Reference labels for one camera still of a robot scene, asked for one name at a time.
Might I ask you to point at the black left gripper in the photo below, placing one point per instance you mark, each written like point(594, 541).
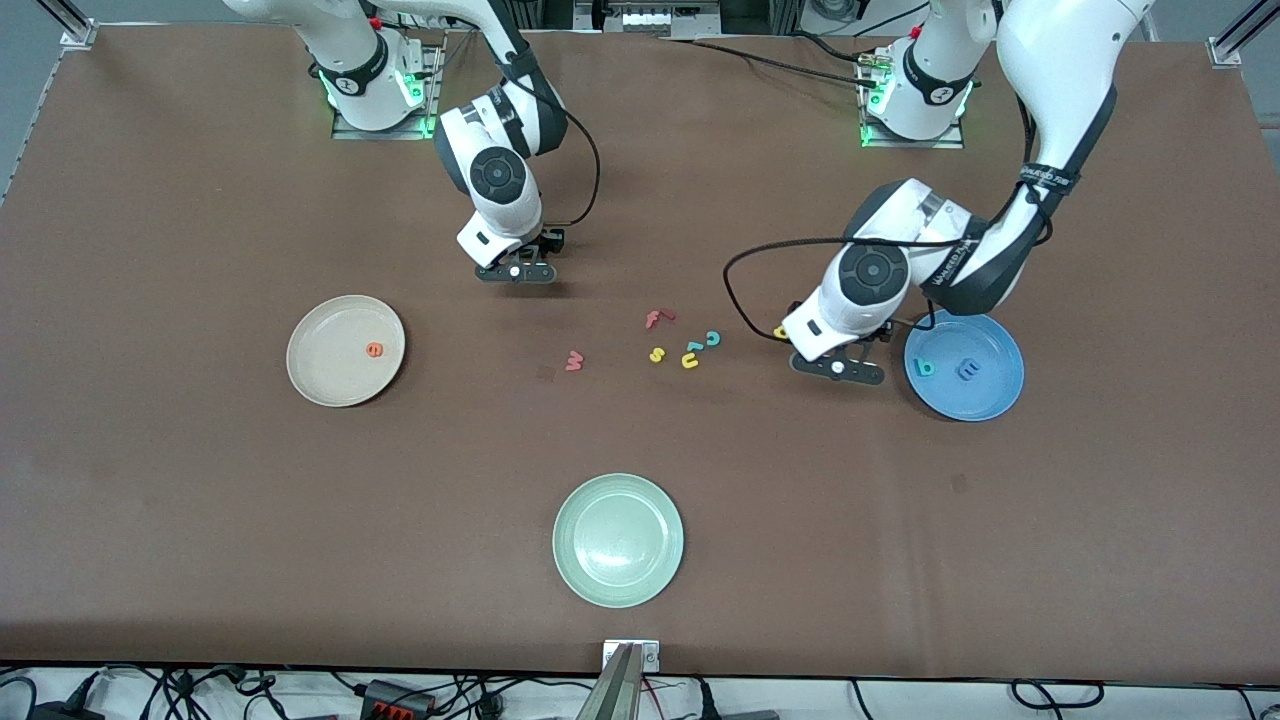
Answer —
point(884, 329)

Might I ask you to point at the pink foam letter w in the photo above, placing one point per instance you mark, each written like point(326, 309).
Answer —
point(574, 362)

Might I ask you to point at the aluminium rack upright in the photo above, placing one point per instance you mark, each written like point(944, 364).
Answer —
point(785, 15)

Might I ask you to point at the blue foam letter E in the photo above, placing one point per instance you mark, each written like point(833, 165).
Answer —
point(968, 371)

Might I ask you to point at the black power adapter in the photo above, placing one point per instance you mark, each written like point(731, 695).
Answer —
point(60, 712)

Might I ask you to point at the beige round plate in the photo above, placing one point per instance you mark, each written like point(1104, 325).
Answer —
point(330, 340)

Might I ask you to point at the white power strip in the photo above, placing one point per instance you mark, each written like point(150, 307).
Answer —
point(650, 20)

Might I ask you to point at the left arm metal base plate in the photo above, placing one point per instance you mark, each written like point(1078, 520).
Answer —
point(950, 143)

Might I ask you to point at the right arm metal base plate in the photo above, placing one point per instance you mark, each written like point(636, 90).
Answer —
point(340, 133)

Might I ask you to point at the pale green round plate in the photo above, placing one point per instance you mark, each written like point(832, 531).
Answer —
point(618, 540)

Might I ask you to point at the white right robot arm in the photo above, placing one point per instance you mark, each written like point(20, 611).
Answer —
point(505, 215)

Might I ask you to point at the aluminium frame profile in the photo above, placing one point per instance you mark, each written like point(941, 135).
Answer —
point(1255, 20)
point(60, 10)

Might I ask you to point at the blue round plate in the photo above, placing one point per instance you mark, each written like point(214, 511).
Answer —
point(990, 395)

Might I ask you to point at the black orange power strip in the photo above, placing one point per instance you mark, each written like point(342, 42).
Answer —
point(395, 700)

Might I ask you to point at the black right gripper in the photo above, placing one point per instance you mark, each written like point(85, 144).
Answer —
point(552, 241)

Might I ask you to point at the red foam letter f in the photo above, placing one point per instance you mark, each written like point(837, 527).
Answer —
point(654, 319)

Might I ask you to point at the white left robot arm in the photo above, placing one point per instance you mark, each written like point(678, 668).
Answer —
point(1050, 60)

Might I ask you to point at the metal table corner bracket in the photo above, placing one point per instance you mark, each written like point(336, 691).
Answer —
point(1226, 52)
point(78, 38)

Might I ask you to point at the aluminium camera mount post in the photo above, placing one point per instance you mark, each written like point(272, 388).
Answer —
point(620, 690)

